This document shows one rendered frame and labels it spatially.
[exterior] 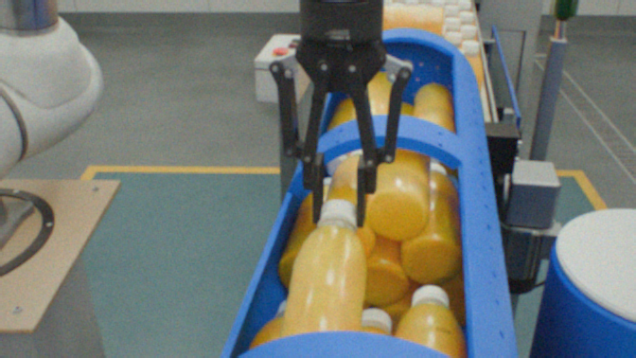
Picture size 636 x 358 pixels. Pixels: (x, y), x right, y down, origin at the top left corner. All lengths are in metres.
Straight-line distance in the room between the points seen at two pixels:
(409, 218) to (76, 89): 0.60
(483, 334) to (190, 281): 2.08
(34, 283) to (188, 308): 1.50
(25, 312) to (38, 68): 0.36
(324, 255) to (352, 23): 0.21
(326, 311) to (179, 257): 2.14
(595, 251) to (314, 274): 0.50
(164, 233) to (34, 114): 1.85
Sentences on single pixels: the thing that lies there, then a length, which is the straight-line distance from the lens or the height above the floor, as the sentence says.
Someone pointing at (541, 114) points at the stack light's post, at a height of 0.91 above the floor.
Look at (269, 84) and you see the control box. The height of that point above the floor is 1.04.
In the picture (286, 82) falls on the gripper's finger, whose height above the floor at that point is 1.35.
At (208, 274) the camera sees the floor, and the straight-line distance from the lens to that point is 2.59.
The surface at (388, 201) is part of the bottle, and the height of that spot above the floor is 1.19.
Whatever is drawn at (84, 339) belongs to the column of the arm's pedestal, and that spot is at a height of 0.76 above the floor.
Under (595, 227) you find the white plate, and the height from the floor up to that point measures 1.04.
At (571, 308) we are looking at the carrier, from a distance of 0.93.
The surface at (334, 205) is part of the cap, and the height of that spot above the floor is 1.22.
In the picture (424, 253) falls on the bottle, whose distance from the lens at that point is 0.77.
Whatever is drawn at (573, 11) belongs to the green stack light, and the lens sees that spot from 1.65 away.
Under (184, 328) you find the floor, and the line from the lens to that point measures 2.36.
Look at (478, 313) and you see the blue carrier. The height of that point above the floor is 1.20.
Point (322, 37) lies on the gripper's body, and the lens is 0.56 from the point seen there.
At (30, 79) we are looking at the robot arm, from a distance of 1.05.
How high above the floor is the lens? 1.56
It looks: 29 degrees down
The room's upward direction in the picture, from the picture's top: straight up
